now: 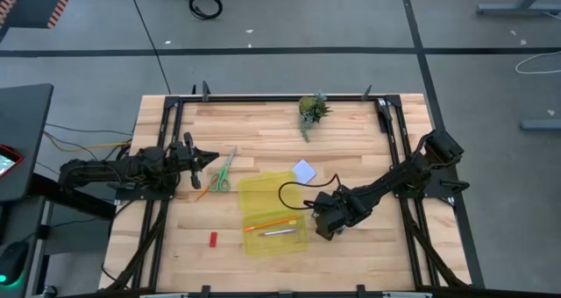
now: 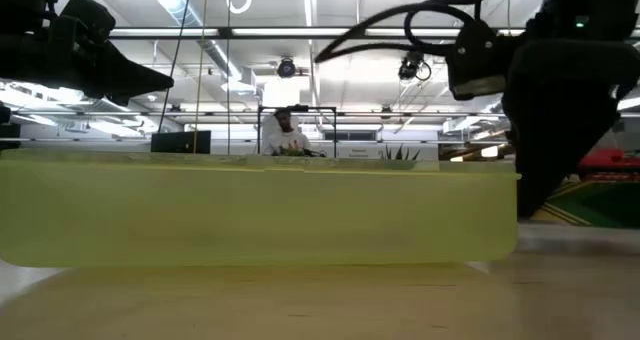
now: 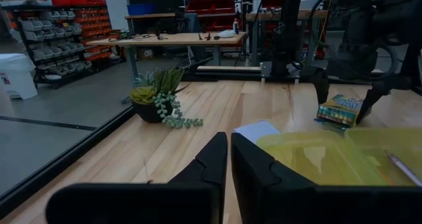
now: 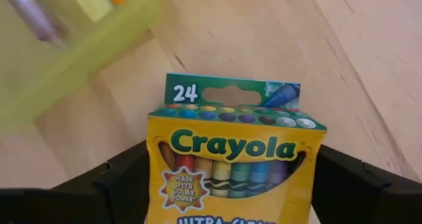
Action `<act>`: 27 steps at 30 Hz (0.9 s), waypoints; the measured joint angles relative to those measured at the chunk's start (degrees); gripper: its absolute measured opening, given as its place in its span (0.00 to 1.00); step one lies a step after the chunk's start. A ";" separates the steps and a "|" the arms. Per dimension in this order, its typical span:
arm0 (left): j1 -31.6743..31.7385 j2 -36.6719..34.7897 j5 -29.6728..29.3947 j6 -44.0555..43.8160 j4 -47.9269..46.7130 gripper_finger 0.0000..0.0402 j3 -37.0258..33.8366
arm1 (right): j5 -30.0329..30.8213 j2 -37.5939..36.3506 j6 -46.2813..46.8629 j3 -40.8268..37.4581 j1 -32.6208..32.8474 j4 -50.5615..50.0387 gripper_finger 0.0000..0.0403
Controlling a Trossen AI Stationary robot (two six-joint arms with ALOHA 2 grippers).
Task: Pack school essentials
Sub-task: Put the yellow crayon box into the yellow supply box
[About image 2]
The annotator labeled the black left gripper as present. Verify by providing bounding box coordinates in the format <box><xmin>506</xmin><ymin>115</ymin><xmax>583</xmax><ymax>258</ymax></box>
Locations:
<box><xmin>0</xmin><ymin>29</ymin><xmax>175</xmax><ymax>106</ymax></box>

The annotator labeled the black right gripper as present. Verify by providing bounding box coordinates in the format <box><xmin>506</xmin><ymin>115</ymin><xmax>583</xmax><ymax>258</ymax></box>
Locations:
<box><xmin>501</xmin><ymin>39</ymin><xmax>640</xmax><ymax>220</ymax></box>

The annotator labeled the yellow green crayon box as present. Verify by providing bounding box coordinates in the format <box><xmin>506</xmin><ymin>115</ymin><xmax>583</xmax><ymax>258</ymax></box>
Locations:
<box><xmin>529</xmin><ymin>179</ymin><xmax>640</xmax><ymax>230</ymax></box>

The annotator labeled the red plastic crate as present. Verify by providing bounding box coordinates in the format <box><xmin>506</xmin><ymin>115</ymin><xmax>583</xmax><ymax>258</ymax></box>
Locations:
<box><xmin>577</xmin><ymin>148</ymin><xmax>640</xmax><ymax>183</ymax></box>

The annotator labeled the black monitor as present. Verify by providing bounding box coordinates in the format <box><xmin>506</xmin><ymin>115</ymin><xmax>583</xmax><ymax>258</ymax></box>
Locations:
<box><xmin>150</xmin><ymin>129</ymin><xmax>213</xmax><ymax>155</ymax></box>

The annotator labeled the thin black pole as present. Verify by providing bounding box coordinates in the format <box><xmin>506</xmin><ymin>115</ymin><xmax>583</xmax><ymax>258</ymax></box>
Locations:
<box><xmin>226</xmin><ymin>0</ymin><xmax>233</xmax><ymax>156</ymax></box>

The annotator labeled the small potted succulent plant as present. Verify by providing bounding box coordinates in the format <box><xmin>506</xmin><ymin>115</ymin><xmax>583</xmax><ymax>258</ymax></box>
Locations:
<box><xmin>378</xmin><ymin>143</ymin><xmax>422</xmax><ymax>162</ymax></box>

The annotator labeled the person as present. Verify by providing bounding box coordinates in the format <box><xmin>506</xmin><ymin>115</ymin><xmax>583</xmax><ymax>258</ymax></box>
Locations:
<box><xmin>262</xmin><ymin>108</ymin><xmax>315</xmax><ymax>157</ymax></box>

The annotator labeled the long ceiling light bar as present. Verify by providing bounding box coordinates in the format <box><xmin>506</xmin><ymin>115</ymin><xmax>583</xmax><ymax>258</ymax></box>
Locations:
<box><xmin>108</xmin><ymin>26</ymin><xmax>526</xmax><ymax>38</ymax></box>

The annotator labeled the yellow translucent pencil case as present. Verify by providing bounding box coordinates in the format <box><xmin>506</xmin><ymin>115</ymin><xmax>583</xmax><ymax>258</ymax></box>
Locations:
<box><xmin>0</xmin><ymin>148</ymin><xmax>522</xmax><ymax>269</ymax></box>

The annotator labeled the hanging black cable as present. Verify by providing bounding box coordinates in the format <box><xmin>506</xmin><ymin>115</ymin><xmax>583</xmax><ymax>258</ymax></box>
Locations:
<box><xmin>157</xmin><ymin>0</ymin><xmax>195</xmax><ymax>134</ymax></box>

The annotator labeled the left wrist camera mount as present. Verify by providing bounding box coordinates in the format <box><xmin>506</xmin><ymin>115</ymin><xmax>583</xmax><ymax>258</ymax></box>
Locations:
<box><xmin>47</xmin><ymin>0</ymin><xmax>118</xmax><ymax>49</ymax></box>

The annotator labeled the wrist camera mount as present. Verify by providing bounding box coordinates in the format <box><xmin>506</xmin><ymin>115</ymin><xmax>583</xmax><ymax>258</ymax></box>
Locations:
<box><xmin>446</xmin><ymin>18</ymin><xmax>510</xmax><ymax>102</ymax></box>
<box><xmin>47</xmin><ymin>0</ymin><xmax>118</xmax><ymax>49</ymax></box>

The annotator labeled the hanging yellow cable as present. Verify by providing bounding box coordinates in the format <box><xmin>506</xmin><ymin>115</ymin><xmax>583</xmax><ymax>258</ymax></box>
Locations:
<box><xmin>192</xmin><ymin>0</ymin><xmax>210</xmax><ymax>131</ymax></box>

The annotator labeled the silver ceiling air duct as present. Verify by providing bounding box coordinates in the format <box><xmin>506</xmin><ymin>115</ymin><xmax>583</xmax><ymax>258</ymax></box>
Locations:
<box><xmin>142</xmin><ymin>0</ymin><xmax>259</xmax><ymax>96</ymax></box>

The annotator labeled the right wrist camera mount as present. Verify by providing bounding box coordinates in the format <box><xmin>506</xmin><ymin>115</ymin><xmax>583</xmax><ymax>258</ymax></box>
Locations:
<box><xmin>446</xmin><ymin>18</ymin><xmax>510</xmax><ymax>102</ymax></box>

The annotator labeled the black round overhead camera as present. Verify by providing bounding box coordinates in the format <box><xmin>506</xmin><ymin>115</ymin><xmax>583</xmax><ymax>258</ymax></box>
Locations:
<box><xmin>276</xmin><ymin>56</ymin><xmax>298</xmax><ymax>80</ymax></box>

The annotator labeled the black camera with cable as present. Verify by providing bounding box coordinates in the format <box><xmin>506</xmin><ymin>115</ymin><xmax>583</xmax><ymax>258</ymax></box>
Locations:
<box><xmin>397</xmin><ymin>51</ymin><xmax>432</xmax><ymax>82</ymax></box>

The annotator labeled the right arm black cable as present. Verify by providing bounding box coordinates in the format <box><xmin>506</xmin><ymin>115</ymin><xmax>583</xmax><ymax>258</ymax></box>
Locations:
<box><xmin>313</xmin><ymin>0</ymin><xmax>499</xmax><ymax>65</ymax></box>

